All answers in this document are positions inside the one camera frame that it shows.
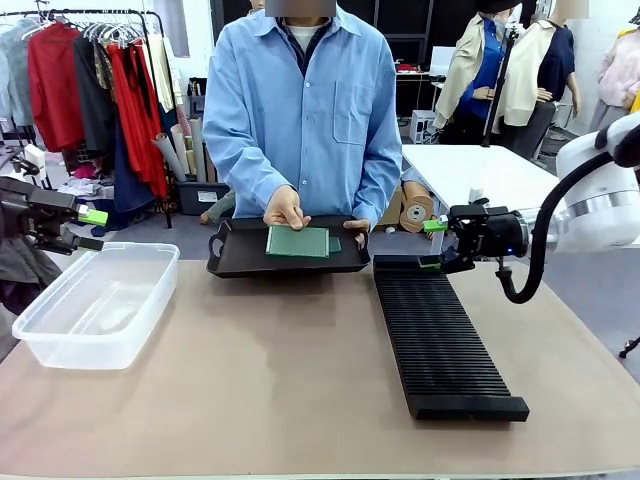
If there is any black hanging garment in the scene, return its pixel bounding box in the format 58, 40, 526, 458
73, 34, 119, 159

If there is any small white shelf unit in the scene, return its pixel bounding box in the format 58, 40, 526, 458
409, 109, 437, 145

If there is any clear plastic box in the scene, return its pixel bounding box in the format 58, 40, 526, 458
11, 241, 181, 371

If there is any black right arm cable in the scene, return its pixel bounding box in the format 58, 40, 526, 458
494, 124, 640, 305

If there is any grey-blue hanging shirt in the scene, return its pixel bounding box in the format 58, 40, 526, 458
0, 19, 36, 129

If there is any white hangers bundle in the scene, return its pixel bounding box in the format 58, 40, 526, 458
82, 19, 146, 47

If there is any dark grey cloth cover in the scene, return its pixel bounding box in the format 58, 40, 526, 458
0, 234, 64, 316

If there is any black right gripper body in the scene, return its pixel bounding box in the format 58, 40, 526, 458
448, 198, 530, 272

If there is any mannequin beige coat blue shirt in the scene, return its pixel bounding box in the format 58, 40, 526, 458
433, 12, 509, 132

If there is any white boxy device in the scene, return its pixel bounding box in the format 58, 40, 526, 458
23, 144, 48, 189

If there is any white board on desk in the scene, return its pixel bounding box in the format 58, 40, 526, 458
429, 45, 457, 76

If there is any red hanging jacket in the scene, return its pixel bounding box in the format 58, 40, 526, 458
27, 22, 86, 154

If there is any brown cardboard box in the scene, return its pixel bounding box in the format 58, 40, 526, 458
383, 189, 406, 232

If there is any person's torso blue shirt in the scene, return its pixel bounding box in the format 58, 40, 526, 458
202, 3, 404, 221

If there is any dark plastic storage bin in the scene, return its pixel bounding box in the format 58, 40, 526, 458
177, 179, 231, 217

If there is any black office chair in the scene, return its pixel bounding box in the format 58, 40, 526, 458
513, 99, 557, 162

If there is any pink white clothes pile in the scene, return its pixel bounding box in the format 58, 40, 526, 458
59, 162, 117, 201

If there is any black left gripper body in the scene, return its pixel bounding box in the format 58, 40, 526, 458
0, 174, 79, 254

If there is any black clothes rack frame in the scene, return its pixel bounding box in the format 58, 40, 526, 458
0, 8, 174, 230

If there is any person's left hand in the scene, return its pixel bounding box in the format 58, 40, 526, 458
343, 217, 372, 250

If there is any person's right forearm blue sleeve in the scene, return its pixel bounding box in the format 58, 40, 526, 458
203, 124, 296, 209

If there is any navy hanging cloth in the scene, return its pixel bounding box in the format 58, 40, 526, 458
113, 119, 156, 214

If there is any mannequin cream navy top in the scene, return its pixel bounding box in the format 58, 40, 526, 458
502, 17, 581, 129

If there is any brown paper roll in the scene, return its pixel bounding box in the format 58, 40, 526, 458
401, 180, 439, 235

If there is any black plastic tray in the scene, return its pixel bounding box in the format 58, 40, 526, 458
206, 214, 372, 280

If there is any brown cardboard tube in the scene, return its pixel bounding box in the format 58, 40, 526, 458
152, 132, 187, 183

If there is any black slotted PCB rack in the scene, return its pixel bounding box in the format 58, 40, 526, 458
372, 253, 530, 423

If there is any red hanging dress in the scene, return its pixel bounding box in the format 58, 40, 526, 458
107, 43, 169, 199

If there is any beige cardboard tube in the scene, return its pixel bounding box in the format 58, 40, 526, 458
169, 123, 194, 176

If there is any black tripod pole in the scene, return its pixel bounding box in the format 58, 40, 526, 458
482, 27, 521, 149

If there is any beige hanging garment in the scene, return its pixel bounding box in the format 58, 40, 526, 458
147, 33, 177, 114

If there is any person's right hand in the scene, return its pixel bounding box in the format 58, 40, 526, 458
262, 184, 312, 232

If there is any person's left forearm blue sleeve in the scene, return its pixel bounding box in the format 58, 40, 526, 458
349, 144, 404, 226

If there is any white table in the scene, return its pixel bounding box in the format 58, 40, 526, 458
401, 143, 564, 226

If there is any mannequin pink sweater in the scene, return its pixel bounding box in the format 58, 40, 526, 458
597, 29, 640, 109

